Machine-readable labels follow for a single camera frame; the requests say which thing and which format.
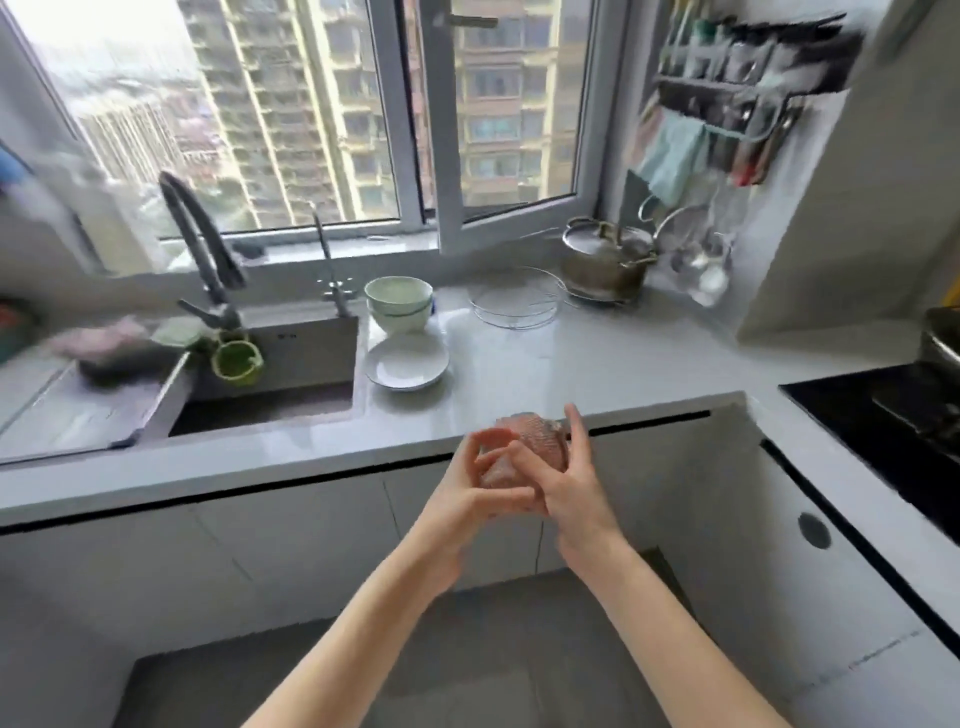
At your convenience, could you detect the person's left hand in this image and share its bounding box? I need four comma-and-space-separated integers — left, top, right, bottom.
408, 425, 539, 595

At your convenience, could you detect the person's right hand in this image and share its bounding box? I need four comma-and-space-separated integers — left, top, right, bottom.
503, 403, 631, 579

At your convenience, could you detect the pink dish cloth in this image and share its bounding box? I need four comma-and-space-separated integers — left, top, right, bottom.
479, 410, 571, 494

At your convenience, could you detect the white plate dark rim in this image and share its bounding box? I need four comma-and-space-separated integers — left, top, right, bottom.
365, 333, 451, 394

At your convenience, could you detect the pale green bowl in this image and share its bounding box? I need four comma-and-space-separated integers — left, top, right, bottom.
365, 275, 435, 316
368, 299, 435, 335

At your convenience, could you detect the steel ladle dark handle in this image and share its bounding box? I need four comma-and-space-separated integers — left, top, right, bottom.
667, 179, 714, 277

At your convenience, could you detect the person's right forearm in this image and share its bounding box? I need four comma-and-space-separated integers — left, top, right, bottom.
558, 539, 793, 728

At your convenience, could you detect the person's left forearm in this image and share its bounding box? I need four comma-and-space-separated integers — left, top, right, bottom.
239, 554, 466, 728

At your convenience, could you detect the dark pull-down kitchen faucet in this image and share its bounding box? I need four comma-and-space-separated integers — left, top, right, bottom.
157, 170, 250, 333

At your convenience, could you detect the grey base cabinet round knob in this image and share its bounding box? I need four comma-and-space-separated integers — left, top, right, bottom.
663, 404, 960, 700

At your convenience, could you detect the stainless steel sink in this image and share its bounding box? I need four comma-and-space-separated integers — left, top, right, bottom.
0, 307, 369, 464

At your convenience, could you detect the stainless steel pot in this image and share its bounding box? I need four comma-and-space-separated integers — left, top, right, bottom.
560, 215, 661, 305

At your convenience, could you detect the white sink base cabinet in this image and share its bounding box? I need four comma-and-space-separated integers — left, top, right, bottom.
0, 408, 751, 663

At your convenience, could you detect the green silicone cup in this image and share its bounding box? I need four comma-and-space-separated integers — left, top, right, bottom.
212, 329, 265, 388

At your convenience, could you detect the steel pot lid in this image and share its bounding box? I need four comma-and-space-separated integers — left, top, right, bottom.
562, 217, 658, 262

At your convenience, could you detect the small steel drinking faucet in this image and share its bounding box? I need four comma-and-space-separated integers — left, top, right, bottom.
311, 206, 358, 318

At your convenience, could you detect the black glass cooktop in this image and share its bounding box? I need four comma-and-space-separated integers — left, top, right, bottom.
779, 363, 960, 547

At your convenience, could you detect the medium steel mesh strainer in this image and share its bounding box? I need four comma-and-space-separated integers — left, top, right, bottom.
652, 203, 710, 256

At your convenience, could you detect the green sponge pad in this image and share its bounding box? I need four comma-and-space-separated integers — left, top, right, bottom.
149, 314, 205, 352

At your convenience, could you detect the open grey window sash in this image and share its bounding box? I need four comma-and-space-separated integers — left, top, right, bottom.
416, 0, 629, 258

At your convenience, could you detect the light blue fluffy cloth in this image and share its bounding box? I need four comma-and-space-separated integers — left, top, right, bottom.
637, 112, 712, 209

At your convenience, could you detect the steel slotted drain tray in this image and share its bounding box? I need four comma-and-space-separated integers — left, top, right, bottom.
0, 352, 194, 460

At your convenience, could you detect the black wok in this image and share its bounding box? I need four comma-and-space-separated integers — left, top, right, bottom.
918, 303, 960, 393

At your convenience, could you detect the pink rubber glove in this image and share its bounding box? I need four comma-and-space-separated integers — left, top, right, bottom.
48, 314, 151, 363

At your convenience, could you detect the yellow apartment building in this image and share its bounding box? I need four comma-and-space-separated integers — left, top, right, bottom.
179, 0, 594, 226

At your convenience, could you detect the white pump soap dispenser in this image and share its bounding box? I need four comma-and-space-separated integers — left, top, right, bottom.
29, 142, 160, 277

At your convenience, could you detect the teal and orange fruit bowl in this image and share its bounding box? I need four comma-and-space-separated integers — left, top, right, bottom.
0, 299, 40, 367

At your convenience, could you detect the blue dish brush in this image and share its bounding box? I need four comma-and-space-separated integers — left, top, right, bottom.
0, 142, 37, 198

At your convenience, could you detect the wire steaming rack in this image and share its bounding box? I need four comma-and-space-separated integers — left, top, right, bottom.
468, 266, 569, 331

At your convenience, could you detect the grey window frame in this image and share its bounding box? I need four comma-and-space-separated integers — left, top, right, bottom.
0, 0, 631, 260

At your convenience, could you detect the dark wall spice rack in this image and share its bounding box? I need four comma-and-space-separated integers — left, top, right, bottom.
652, 13, 865, 145

